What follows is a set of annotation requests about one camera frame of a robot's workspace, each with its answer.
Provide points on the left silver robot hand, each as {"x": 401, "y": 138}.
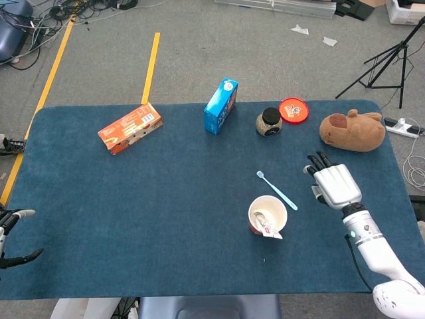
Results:
{"x": 6, "y": 219}

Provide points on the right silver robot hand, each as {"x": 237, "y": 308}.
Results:
{"x": 337, "y": 186}

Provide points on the light blue toothbrush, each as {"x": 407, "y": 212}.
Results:
{"x": 272, "y": 187}

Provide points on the white pink toothpaste tube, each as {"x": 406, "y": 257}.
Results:
{"x": 265, "y": 224}

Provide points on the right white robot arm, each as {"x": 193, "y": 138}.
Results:
{"x": 368, "y": 236}

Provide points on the brown capybara plush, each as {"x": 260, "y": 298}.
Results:
{"x": 355, "y": 133}

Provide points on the red paper cup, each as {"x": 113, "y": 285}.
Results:
{"x": 279, "y": 207}

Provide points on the black sneaker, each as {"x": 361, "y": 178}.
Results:
{"x": 13, "y": 146}

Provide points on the red round lid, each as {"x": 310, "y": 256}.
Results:
{"x": 293, "y": 110}

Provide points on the white power strip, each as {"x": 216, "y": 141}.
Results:
{"x": 403, "y": 127}

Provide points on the glass jar black lid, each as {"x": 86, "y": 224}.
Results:
{"x": 269, "y": 123}

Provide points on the blue snack box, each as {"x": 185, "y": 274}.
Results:
{"x": 217, "y": 109}

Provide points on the white paper scrap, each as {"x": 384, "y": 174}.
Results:
{"x": 300, "y": 30}
{"x": 329, "y": 41}

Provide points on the black tripod stand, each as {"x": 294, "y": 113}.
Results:
{"x": 398, "y": 53}

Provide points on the orange snack box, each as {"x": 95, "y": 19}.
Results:
{"x": 129, "y": 128}

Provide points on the long yellow floor tape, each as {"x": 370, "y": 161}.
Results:
{"x": 53, "y": 73}

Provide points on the blue table mat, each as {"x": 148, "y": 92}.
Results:
{"x": 166, "y": 199}

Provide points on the black foam piece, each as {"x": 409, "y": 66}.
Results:
{"x": 355, "y": 10}

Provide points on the white storage box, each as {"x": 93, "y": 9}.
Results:
{"x": 398, "y": 15}

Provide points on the dark blue rounded housing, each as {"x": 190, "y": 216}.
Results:
{"x": 13, "y": 36}

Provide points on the aluminium profile bar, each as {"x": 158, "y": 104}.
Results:
{"x": 282, "y": 7}

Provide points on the short yellow floor tape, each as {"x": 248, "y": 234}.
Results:
{"x": 151, "y": 66}

